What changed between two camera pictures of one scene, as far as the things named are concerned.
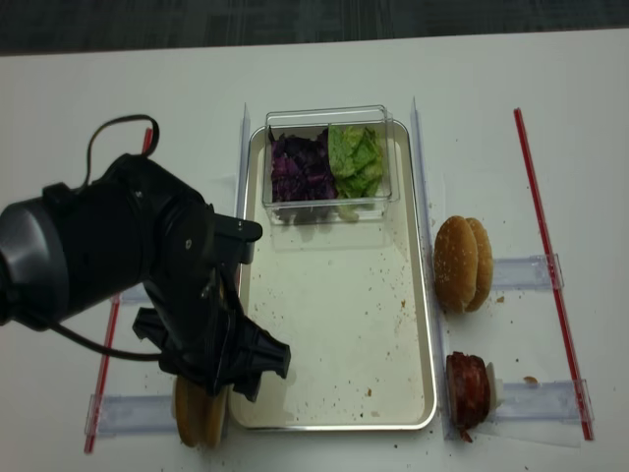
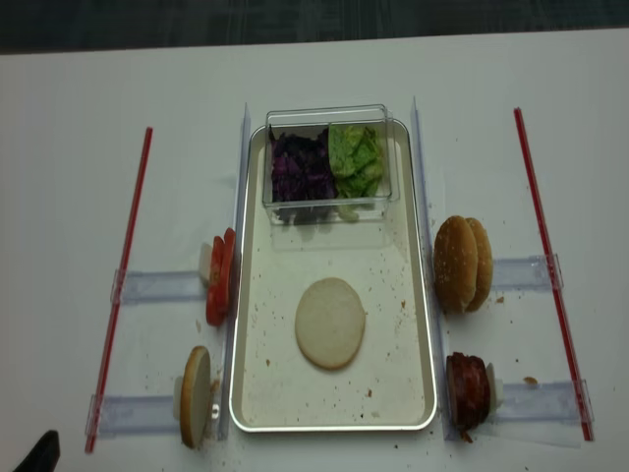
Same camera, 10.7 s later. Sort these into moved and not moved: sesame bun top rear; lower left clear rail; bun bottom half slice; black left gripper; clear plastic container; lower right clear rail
Moved: bun bottom half slice; black left gripper
Not moved: lower right clear rail; sesame bun top rear; lower left clear rail; clear plastic container
